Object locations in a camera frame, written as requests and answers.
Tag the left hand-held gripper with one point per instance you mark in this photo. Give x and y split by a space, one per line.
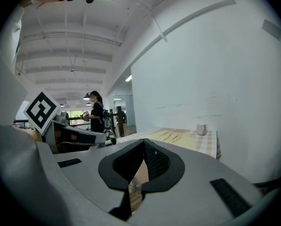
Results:
42 109

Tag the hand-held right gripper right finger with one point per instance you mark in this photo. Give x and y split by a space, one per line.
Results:
176 171

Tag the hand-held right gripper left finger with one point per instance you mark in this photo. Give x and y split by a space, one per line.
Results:
107 171

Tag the yellow pants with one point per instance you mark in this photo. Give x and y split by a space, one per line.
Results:
168 135

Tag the checkered tablecloth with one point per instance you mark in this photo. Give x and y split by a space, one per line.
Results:
209 142

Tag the white mug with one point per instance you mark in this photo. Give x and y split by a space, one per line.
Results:
201 129

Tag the long ceiling light tube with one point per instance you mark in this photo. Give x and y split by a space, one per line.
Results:
128 78

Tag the dark wooden post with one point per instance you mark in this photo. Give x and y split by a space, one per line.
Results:
120 121

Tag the grey wall vent plate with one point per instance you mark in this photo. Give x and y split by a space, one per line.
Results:
271 29

